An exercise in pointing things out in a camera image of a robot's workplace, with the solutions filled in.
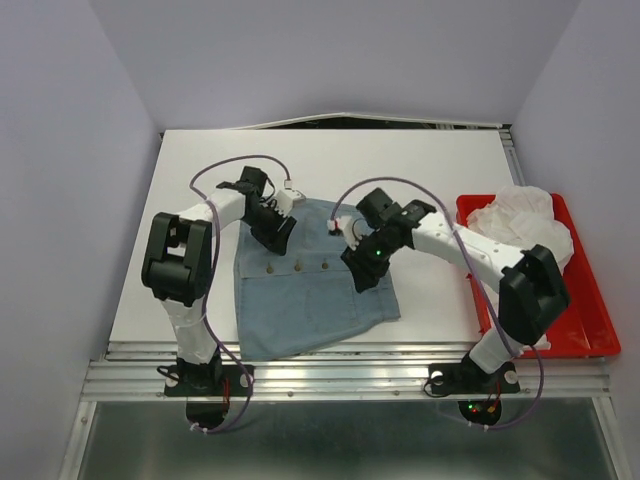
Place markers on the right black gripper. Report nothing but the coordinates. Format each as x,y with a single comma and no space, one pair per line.
365,273

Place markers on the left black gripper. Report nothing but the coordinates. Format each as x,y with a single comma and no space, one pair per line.
276,241

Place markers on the light blue denim skirt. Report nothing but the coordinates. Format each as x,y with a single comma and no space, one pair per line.
306,299

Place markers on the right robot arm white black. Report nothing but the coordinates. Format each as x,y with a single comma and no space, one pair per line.
531,291

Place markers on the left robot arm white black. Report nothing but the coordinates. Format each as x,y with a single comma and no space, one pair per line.
182,251

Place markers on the white skirt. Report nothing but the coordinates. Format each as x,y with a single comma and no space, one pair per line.
522,217

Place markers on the red plastic tray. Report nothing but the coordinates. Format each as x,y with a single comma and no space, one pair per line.
585,329

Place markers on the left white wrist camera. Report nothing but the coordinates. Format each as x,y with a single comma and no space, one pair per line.
287,198

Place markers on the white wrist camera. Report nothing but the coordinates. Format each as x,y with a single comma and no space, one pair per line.
287,198
352,229

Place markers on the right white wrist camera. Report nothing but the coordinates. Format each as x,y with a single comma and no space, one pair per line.
352,229

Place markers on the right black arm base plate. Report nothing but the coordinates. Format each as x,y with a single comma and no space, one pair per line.
447,379

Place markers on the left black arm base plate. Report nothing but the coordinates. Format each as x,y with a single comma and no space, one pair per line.
188,380

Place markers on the aluminium extrusion frame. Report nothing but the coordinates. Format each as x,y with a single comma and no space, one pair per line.
355,410

